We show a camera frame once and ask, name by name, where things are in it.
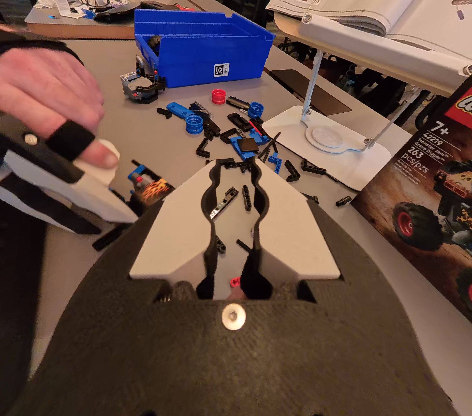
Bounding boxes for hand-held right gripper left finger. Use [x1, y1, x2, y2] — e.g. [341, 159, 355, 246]
[129, 159, 219, 299]

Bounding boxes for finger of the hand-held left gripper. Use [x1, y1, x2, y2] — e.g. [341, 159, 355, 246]
[3, 150, 139, 224]
[0, 176, 103, 237]

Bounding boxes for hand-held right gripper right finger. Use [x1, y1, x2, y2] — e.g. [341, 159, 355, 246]
[240, 158, 341, 299]

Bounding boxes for partly built toy brick model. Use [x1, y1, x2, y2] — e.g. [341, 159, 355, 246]
[92, 162, 176, 252]

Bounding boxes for grey desk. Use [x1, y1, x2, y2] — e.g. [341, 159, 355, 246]
[29, 39, 472, 416]

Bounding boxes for person's left hand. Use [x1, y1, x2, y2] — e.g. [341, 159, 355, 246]
[0, 47, 120, 169]

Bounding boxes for scattered black toy beams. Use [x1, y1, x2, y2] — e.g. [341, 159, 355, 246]
[157, 91, 353, 254]

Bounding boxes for dark toy set box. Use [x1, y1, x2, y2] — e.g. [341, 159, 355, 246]
[350, 75, 472, 322]

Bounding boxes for small black brick assembly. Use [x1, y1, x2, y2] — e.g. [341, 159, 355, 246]
[121, 55, 167, 104]

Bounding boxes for blue curved panel piece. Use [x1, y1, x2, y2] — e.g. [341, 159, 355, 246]
[166, 102, 192, 118]

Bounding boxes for neighbouring grey table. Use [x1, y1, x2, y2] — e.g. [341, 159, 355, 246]
[25, 0, 207, 40]

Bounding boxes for white paper scraps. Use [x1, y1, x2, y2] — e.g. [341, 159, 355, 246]
[35, 0, 111, 21]

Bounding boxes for blue storage bin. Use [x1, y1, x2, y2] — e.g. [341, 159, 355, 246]
[134, 8, 276, 89]

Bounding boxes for white book stand ledge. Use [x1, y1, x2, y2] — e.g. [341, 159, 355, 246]
[275, 12, 472, 96]

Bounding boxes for black strap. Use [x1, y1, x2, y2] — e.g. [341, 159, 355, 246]
[0, 32, 85, 66]

